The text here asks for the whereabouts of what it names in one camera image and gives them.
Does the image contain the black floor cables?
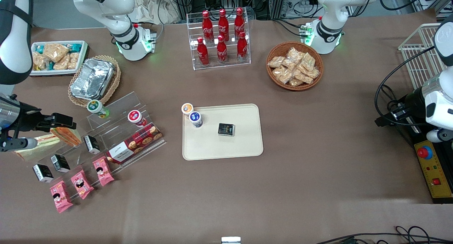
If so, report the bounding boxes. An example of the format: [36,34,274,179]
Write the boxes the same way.
[315,225,453,244]

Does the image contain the white rectangular snack tray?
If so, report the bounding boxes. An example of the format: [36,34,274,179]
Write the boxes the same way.
[30,41,89,76]

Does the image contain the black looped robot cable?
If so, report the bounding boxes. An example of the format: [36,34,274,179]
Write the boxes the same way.
[374,46,436,128]

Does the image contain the clear acrylic stepped display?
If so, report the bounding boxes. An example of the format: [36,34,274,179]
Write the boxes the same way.
[23,91,167,202]

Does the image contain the black square snack packet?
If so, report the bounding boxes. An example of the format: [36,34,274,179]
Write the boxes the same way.
[217,123,236,137]

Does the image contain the red cookie box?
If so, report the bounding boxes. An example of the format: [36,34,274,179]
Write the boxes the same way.
[106,123,164,165]

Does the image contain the large crispy snack packet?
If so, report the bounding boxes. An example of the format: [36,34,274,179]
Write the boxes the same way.
[43,42,70,63]

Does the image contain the blue-lid small cup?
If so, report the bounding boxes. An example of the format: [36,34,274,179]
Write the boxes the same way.
[188,111,203,129]

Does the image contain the aluminium foil container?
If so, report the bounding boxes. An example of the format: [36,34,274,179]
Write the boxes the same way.
[70,58,115,100]

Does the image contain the small black carton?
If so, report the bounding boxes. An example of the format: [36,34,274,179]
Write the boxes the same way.
[50,154,71,173]
[32,164,54,183]
[83,135,101,155]

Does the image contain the crumpled beige paper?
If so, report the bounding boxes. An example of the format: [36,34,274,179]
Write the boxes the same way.
[132,0,182,25]

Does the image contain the pink snack packet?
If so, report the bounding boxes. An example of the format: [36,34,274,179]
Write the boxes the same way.
[70,169,95,200]
[92,156,115,187]
[49,180,74,214]

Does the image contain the oval light wicker basket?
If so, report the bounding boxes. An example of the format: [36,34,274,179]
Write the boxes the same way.
[68,55,122,108]

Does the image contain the yellow emergency stop box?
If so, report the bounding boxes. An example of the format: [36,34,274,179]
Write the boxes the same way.
[413,139,453,204]

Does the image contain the red-lid small cup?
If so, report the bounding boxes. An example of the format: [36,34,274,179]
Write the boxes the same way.
[127,109,148,128]

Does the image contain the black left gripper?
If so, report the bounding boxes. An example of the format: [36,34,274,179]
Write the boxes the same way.
[375,88,428,127]

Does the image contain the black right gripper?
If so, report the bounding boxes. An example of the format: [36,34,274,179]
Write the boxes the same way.
[10,95,77,133]

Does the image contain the round brown wicker basket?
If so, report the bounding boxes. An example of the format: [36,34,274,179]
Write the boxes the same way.
[266,41,324,91]

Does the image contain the pale triangle sandwich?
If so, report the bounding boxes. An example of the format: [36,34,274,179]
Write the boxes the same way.
[14,132,63,162]

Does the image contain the beige plastic serving tray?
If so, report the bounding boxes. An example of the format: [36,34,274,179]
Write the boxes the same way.
[182,103,264,161]

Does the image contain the aluminium frame rack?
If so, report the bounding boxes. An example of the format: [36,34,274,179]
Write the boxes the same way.
[172,0,285,21]

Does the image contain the clear acrylic bottle rack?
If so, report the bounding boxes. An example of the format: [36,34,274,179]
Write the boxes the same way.
[187,10,251,71]

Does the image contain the small crispy snack packet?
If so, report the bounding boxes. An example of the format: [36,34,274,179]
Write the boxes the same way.
[53,56,71,71]
[67,52,80,70]
[33,53,50,71]

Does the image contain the white wire basket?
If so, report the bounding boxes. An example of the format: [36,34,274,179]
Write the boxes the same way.
[398,23,447,91]

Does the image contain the red cola bottle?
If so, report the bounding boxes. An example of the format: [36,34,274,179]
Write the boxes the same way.
[234,7,245,40]
[202,11,214,43]
[218,9,229,42]
[216,35,228,64]
[197,37,209,67]
[237,32,248,62]

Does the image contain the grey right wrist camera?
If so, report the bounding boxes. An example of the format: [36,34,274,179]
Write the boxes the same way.
[0,137,38,153]

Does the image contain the green-lid small cup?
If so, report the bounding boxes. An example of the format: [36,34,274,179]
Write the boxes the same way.
[87,99,110,119]

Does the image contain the orange wrapped triangle sandwich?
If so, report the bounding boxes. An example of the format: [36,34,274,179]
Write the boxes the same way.
[50,126,82,147]

